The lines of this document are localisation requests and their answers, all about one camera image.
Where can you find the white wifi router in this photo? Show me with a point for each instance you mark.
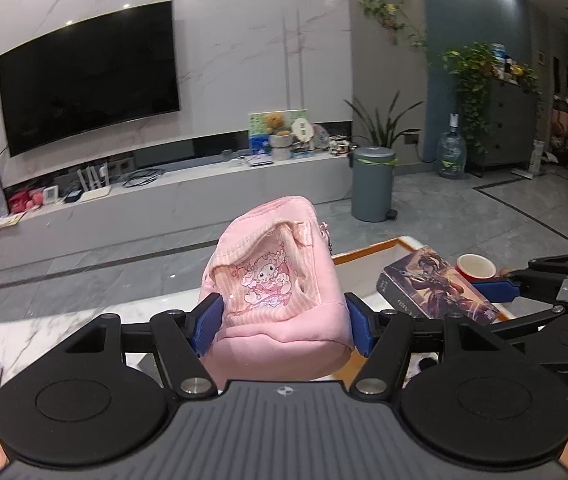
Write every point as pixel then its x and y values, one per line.
pixel 95 182

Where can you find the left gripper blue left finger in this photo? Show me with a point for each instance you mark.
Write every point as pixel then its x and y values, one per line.
pixel 204 322

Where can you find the grey pedal trash bin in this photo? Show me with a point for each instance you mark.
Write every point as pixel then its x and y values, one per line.
pixel 373 176

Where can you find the pink mini backpack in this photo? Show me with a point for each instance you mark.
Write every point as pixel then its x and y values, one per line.
pixel 285 316

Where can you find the round paper fan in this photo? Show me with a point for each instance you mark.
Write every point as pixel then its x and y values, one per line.
pixel 303 133

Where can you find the black television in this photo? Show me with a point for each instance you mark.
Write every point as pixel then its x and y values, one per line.
pixel 113 68

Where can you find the potted plant by bin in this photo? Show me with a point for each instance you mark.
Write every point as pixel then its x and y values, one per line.
pixel 384 129

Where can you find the red ceramic mug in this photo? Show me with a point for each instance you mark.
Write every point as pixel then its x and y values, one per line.
pixel 476 268

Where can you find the water jug bottle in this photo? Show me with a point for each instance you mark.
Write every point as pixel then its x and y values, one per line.
pixel 451 151

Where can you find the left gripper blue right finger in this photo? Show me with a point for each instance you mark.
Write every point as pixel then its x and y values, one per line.
pixel 363 322

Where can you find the brown teddy bear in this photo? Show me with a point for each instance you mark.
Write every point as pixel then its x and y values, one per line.
pixel 274 122

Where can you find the purple card deck box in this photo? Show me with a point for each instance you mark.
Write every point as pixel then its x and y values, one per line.
pixel 424 285

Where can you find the marble tv console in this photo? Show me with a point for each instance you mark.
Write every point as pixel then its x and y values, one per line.
pixel 177 201

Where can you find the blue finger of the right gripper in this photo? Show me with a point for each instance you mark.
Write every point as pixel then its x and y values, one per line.
pixel 497 292

